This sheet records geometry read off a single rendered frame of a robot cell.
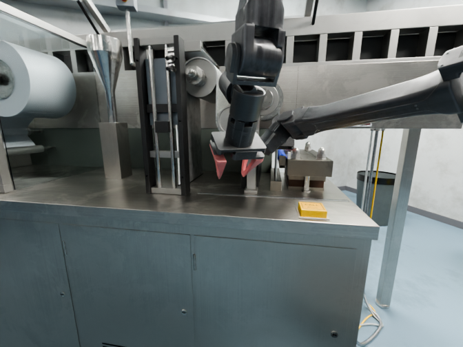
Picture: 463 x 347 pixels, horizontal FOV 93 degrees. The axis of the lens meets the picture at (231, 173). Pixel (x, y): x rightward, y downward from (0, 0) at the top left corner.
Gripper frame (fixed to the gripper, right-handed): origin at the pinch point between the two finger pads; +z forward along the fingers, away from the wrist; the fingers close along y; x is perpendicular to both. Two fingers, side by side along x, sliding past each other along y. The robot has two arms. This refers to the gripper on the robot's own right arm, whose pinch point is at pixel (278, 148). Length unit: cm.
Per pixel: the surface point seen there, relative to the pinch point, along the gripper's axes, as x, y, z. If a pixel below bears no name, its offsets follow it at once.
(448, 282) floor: -52, 132, 126
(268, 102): 13.3, -4.5, -10.9
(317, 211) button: -26.2, 10.6, -16.4
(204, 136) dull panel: 18, -40, 27
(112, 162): -5, -78, 9
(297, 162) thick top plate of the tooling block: -6.4, 6.9, -1.3
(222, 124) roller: 7.7, -22.1, -4.9
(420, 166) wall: 77, 189, 228
